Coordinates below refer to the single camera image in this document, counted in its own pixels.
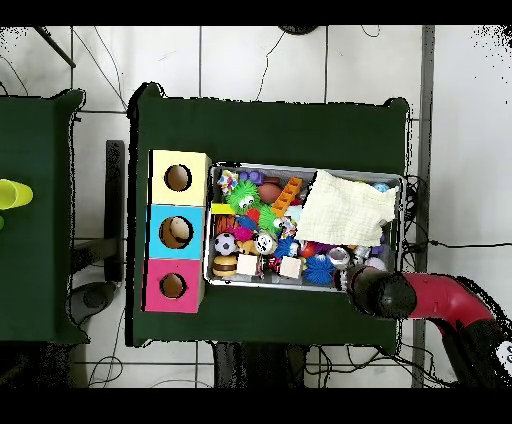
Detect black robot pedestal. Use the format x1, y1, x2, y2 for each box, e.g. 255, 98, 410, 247
211, 341, 309, 389

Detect black rod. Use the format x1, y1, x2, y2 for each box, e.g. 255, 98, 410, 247
33, 25, 77, 69

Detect orange plastic block with holes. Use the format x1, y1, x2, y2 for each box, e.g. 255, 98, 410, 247
270, 176, 304, 218

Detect cream waffle cloth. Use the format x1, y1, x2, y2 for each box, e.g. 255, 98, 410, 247
294, 169, 400, 247

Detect green spiky ball with eyes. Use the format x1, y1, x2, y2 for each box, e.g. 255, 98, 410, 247
225, 179, 262, 216

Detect silver mesh bin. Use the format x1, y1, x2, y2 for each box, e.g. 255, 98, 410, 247
203, 161, 407, 293

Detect wooden box with three holes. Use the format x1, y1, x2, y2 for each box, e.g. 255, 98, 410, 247
141, 149, 212, 314

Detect toy hamburger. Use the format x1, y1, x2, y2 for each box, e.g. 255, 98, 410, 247
211, 253, 239, 278

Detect large wooden block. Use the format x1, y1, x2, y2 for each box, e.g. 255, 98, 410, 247
278, 255, 303, 280

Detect blue spiky ball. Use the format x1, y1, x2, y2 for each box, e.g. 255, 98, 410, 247
303, 253, 336, 286

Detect yellow-green cup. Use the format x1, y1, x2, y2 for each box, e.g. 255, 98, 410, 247
0, 178, 35, 211

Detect small soccer ball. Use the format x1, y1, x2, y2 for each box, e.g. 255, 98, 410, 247
213, 231, 238, 257

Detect small wooden block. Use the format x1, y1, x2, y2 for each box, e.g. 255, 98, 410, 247
235, 252, 260, 277

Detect dark green tablecloth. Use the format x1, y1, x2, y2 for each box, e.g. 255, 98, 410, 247
0, 88, 90, 346
125, 81, 411, 348

